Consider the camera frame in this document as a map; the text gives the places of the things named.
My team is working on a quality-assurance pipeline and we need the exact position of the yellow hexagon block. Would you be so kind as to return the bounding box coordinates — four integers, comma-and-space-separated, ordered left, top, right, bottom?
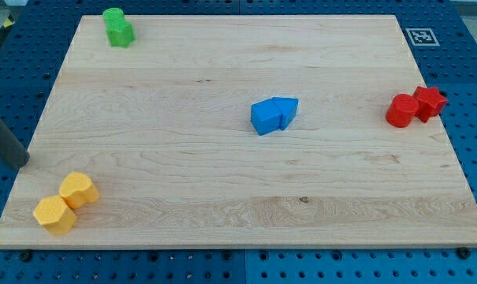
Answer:
33, 195, 77, 235

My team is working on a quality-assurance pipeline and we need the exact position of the wooden board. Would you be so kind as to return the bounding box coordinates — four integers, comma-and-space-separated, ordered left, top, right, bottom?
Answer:
0, 15, 477, 250

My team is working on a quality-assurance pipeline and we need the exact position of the blue cube block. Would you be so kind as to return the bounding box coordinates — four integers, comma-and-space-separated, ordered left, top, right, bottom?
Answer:
250, 99, 281, 136

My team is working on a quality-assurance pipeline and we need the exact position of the blue triangle block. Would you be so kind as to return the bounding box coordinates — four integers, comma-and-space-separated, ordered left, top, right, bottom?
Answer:
272, 97, 299, 130

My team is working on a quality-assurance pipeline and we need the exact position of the green star block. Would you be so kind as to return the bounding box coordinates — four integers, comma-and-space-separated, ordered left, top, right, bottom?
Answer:
106, 21, 136, 47

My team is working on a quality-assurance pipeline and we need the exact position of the yellow heart block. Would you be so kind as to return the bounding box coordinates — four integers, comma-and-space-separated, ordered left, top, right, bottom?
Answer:
59, 172, 99, 209

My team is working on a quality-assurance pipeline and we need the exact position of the red cylinder block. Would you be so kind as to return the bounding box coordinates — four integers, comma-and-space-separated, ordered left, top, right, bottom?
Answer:
385, 94, 419, 128

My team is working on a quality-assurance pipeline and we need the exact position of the green cylinder block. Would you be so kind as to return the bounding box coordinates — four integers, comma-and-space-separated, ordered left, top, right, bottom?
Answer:
102, 7, 125, 25

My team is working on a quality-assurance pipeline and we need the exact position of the red star block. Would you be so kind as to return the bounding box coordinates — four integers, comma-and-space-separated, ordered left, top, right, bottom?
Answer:
412, 86, 448, 123

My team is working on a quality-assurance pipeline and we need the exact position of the white fiducial marker tag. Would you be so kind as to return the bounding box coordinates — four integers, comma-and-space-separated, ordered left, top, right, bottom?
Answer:
405, 28, 439, 47

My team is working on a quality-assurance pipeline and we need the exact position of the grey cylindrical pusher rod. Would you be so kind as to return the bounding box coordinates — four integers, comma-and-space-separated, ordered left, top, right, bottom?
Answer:
0, 118, 30, 170

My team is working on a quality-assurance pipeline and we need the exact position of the yellow black hazard tape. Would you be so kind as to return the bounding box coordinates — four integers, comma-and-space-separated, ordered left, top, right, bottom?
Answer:
0, 13, 15, 47

